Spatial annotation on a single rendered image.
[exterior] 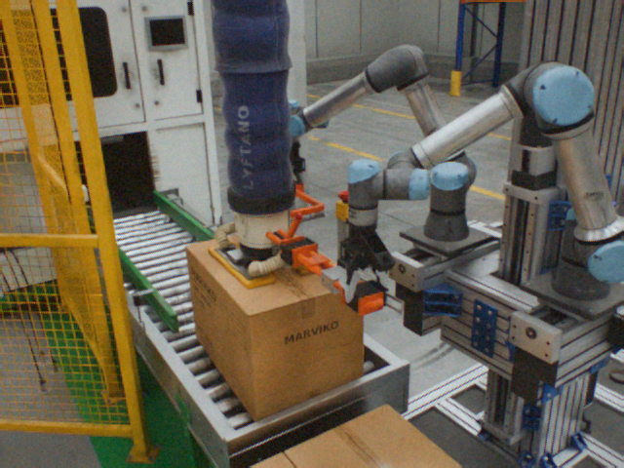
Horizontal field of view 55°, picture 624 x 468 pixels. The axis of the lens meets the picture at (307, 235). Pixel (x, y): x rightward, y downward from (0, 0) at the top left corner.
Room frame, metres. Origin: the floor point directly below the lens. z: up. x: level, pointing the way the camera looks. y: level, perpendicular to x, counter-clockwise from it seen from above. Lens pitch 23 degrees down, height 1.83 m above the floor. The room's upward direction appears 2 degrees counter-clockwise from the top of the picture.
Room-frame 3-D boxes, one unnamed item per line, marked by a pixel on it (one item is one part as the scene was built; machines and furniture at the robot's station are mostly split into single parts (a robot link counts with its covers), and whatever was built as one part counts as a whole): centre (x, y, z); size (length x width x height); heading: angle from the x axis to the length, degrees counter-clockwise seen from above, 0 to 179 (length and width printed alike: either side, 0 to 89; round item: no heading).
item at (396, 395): (1.59, -0.04, 0.48); 0.70 x 0.03 x 0.15; 121
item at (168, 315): (2.75, 0.98, 0.60); 1.60 x 0.10 x 0.09; 31
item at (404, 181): (1.40, -0.24, 1.38); 0.11 x 0.11 x 0.08; 84
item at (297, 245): (1.68, 0.03, 1.08); 0.10 x 0.08 x 0.06; 119
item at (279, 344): (1.89, 0.14, 0.75); 0.60 x 0.40 x 0.40; 28
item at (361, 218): (1.40, -0.14, 1.30); 0.08 x 0.08 x 0.05
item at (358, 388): (1.59, -0.04, 0.58); 0.70 x 0.03 x 0.06; 121
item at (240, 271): (1.86, 0.23, 0.97); 0.34 x 0.10 x 0.05; 29
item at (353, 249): (1.40, -0.14, 1.22); 0.09 x 0.08 x 0.12; 29
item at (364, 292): (1.37, -0.14, 1.08); 0.08 x 0.07 x 0.05; 29
